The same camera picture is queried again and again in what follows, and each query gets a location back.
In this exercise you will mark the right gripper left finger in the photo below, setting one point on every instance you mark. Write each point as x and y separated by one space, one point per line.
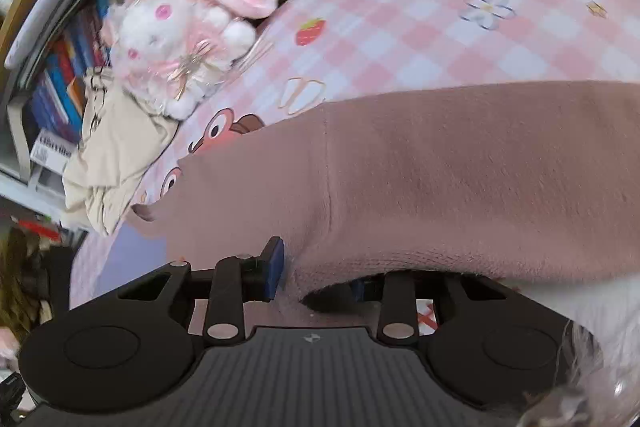
242 280

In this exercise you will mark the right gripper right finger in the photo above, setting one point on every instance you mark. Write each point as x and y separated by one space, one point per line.
403 311

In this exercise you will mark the mauve and lavender sweater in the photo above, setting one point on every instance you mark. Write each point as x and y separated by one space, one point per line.
531 181

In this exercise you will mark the cream garment pile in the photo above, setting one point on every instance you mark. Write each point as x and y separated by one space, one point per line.
120 140

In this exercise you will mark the small white barcode box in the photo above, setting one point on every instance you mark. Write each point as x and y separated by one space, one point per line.
51 152

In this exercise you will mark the white pink plush bunny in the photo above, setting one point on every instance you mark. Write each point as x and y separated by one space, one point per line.
171 54

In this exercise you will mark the pink checkered desk mat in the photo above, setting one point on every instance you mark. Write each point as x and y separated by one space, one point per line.
313 52

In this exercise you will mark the white bookshelf frame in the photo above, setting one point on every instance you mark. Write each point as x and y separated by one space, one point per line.
21 183

